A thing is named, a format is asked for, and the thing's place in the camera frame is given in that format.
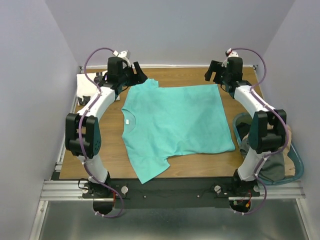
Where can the aluminium front rail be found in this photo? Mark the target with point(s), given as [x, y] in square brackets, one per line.
[70, 190]

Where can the aluminium back rail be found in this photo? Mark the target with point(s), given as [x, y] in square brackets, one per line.
[153, 66]

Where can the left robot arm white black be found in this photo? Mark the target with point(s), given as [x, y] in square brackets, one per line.
[82, 131]

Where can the teal t shirt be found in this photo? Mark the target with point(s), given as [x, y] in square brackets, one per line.
[163, 122]

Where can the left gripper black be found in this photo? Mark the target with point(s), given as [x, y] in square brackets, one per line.
[139, 78]

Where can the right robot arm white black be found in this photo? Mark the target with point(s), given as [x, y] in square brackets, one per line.
[268, 133]

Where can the folded white printed t shirt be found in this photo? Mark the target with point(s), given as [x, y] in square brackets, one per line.
[85, 90]

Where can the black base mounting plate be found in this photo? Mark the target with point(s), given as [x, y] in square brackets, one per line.
[203, 192]

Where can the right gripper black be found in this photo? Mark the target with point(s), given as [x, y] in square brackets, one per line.
[215, 66]

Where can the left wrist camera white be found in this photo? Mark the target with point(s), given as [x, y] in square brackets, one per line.
[125, 55]

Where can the grey t shirt in basket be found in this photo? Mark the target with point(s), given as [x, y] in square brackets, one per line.
[274, 168]

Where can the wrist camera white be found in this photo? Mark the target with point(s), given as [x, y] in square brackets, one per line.
[230, 53]
[125, 55]

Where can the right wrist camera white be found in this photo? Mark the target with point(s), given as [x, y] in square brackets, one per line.
[230, 53]

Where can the teal plastic laundry basket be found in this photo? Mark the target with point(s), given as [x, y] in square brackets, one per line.
[294, 167]

